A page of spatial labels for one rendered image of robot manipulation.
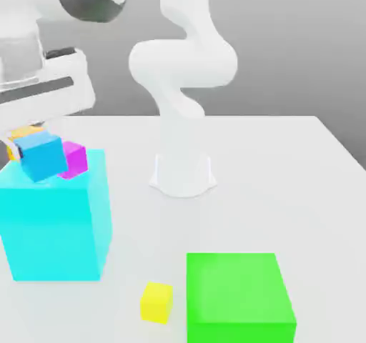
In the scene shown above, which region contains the small orange cube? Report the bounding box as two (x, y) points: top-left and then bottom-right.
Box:
(6, 124), (46, 161)

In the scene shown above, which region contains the large cyan box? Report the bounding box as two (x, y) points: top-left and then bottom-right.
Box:
(0, 148), (113, 283)

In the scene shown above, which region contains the large green box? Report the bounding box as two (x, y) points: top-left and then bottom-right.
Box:
(186, 252), (298, 343)

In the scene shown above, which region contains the small yellow cube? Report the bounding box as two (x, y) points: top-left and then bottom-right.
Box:
(139, 281), (174, 326)

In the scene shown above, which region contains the small blue cube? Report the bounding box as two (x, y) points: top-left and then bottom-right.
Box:
(13, 133), (69, 183)

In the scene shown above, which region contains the small magenta cube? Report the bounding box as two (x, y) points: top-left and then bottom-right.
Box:
(57, 141), (89, 180)

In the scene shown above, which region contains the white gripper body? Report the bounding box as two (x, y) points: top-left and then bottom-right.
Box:
(0, 62), (97, 134)

